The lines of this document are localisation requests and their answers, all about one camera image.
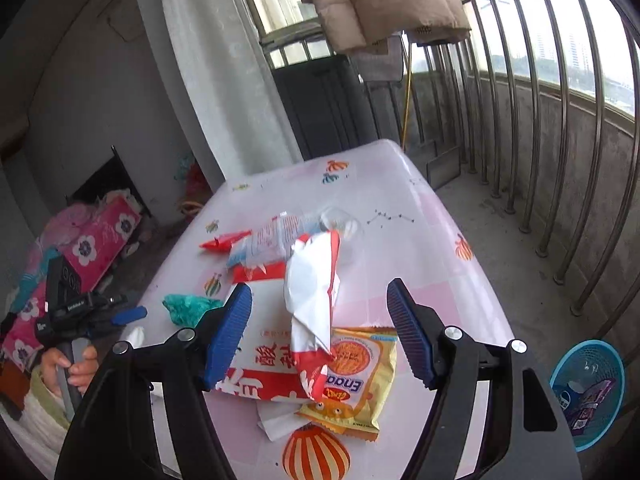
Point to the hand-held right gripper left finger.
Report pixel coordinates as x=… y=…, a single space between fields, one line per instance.
x=234 y=330

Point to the white red wrapper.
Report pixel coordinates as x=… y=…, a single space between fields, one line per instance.
x=310 y=285

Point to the person's left forearm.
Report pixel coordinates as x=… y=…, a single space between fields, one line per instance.
x=35 y=410

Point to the large red white snack bag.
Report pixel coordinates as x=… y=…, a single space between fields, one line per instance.
x=260 y=355

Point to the framed glass pane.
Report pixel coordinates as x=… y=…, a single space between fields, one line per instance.
x=444 y=169

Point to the metal balcony railing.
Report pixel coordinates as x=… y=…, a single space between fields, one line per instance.
x=537 y=110

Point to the pink printed tablecloth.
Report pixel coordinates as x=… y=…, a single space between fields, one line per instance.
x=400 y=200

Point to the crumpled green wrapper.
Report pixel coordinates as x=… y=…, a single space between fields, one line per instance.
x=190 y=307

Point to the grey hanging cloth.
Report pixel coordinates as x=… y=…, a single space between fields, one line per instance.
x=382 y=62

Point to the yellow snack packet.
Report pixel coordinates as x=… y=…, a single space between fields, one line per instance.
x=360 y=375

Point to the red gold-printed wrapper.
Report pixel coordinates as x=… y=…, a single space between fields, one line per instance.
x=255 y=272

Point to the blue round-logo packet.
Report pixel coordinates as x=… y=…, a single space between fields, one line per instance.
x=565 y=396

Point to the red plastic bag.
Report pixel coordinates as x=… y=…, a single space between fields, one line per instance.
x=196 y=182

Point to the purple packet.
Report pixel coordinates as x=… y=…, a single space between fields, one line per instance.
x=592 y=401

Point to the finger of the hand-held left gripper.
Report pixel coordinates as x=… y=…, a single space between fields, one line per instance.
x=102 y=331
x=129 y=315

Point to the beige down jacket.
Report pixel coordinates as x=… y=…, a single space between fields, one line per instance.
x=390 y=0

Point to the small red wrapper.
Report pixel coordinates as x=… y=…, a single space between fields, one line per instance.
x=220 y=242

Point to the clear red-printed plastic wrapper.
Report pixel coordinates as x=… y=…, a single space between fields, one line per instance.
x=267 y=242

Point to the clear plastic cup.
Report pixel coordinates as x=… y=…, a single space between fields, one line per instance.
x=340 y=217

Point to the white tissue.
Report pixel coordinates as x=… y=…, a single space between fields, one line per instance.
x=277 y=422

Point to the pink floral blanket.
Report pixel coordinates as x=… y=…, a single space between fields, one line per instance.
x=95 y=240

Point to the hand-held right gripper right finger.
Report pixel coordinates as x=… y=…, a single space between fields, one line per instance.
x=407 y=335

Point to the white curtain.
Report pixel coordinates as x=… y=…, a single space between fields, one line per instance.
x=220 y=60

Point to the dark plastic cabinet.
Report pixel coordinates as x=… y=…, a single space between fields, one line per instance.
x=320 y=105

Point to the person's left hand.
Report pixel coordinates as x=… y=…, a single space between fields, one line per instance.
x=85 y=367

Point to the blue plastic basket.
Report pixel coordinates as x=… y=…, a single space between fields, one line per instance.
x=595 y=360

